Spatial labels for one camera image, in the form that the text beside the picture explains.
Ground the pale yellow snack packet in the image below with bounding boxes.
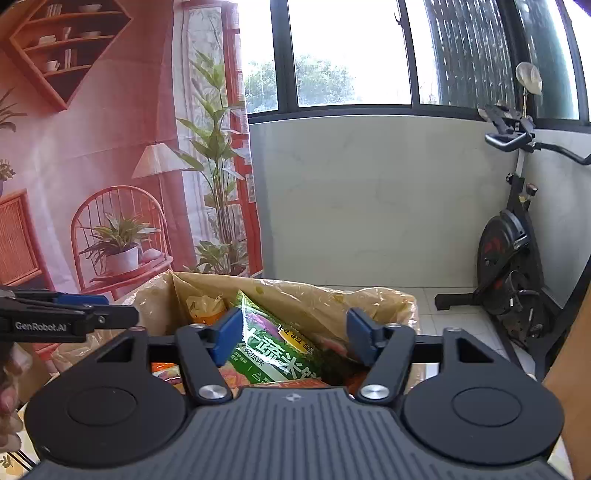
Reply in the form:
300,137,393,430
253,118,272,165
185,294,228,325

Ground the black framed window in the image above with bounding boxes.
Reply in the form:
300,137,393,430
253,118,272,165
231,0,591,136

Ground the brown cardboard box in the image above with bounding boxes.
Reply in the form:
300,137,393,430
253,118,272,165
18,270,422,403

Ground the printed room wall tapestry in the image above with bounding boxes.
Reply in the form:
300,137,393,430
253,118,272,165
0,0,267,301

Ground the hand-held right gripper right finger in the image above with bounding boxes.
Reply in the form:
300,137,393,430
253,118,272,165
345,307,505,407

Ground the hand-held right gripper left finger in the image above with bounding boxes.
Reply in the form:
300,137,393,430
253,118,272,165
87,306,245,407

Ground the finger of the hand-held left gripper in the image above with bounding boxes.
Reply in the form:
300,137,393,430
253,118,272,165
0,286,112,309
84,304,140,332

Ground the green snack packet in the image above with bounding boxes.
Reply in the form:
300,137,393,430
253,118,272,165
221,290,326,386

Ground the black exercise bike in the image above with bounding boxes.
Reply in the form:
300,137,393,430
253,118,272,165
434,104,591,384

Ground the person's left hand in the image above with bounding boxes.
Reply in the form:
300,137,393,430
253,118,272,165
0,344,25,455

